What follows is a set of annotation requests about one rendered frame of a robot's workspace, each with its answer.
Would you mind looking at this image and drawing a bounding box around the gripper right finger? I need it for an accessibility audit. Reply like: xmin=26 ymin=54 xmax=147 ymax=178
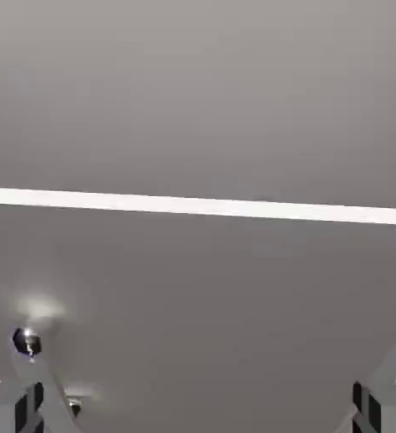
xmin=351 ymin=379 xmax=396 ymax=433

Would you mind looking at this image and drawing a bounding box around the grey cabinet door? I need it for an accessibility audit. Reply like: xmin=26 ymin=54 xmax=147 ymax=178
xmin=0 ymin=0 xmax=396 ymax=211
xmin=0 ymin=201 xmax=396 ymax=433

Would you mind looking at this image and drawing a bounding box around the round dark metal knob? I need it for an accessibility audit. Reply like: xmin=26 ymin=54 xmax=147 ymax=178
xmin=12 ymin=326 xmax=44 ymax=363
xmin=67 ymin=397 xmax=83 ymax=419

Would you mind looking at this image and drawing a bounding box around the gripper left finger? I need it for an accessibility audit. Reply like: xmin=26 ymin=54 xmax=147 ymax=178
xmin=0 ymin=379 xmax=47 ymax=433

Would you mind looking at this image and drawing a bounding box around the white cabinet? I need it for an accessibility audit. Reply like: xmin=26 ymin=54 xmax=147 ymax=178
xmin=0 ymin=185 xmax=396 ymax=227

